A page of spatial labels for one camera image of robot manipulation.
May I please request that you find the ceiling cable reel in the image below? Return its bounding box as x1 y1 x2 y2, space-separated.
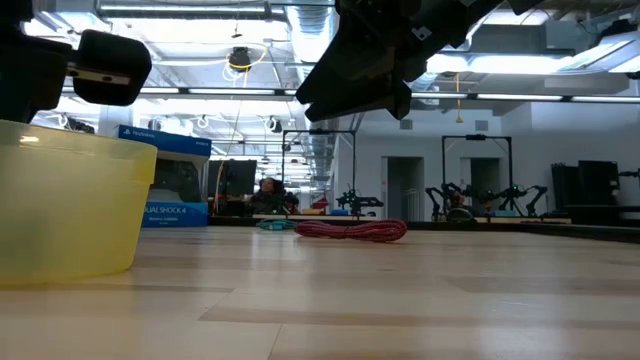
227 45 254 72

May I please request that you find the person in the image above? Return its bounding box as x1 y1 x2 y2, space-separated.
248 176 300 217

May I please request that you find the dark background monitor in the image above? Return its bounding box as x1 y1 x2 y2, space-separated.
206 159 259 217

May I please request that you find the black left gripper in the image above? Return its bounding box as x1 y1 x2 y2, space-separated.
0 0 154 124

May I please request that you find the teal small tool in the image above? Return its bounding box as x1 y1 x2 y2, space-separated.
255 218 301 232

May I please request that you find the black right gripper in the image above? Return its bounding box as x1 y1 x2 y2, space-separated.
294 0 504 123

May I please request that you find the blue game controller box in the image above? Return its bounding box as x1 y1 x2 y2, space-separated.
117 124 213 230

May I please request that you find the red braided USB-C cable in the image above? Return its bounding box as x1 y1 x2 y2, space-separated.
293 218 409 244

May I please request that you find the yellow translucent plastic bin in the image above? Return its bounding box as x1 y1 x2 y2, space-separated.
0 118 159 287

